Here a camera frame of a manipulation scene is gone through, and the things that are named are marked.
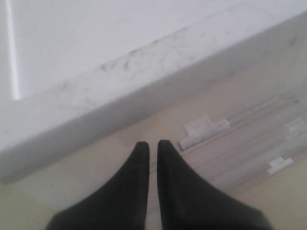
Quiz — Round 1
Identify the top left clear drawer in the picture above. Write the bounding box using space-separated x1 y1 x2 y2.
134 44 307 188

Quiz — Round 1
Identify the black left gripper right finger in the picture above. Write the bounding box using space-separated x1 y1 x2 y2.
157 140 269 230

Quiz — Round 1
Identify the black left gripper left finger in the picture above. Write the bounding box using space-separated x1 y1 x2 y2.
46 142 150 230

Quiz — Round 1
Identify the white plastic drawer cabinet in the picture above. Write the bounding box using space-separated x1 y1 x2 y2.
0 0 307 184

